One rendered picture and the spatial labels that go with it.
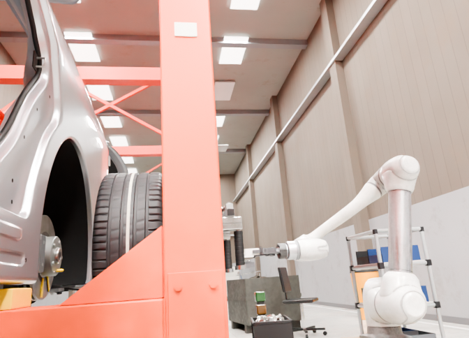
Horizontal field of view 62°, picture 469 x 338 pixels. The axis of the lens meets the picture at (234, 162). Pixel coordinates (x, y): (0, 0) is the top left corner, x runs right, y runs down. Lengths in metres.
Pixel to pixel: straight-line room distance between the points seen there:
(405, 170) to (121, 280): 1.36
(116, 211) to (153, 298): 0.45
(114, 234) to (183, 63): 0.61
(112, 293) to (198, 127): 0.50
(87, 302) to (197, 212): 0.35
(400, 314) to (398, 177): 0.60
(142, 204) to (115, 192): 0.12
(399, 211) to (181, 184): 1.16
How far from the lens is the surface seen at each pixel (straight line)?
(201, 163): 1.11
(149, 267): 1.08
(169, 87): 1.20
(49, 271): 1.67
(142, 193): 1.47
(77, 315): 1.09
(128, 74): 5.28
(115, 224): 1.41
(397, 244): 1.93
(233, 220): 1.55
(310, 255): 1.95
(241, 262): 1.54
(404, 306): 1.83
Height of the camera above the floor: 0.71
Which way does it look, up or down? 17 degrees up
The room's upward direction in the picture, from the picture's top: 4 degrees counter-clockwise
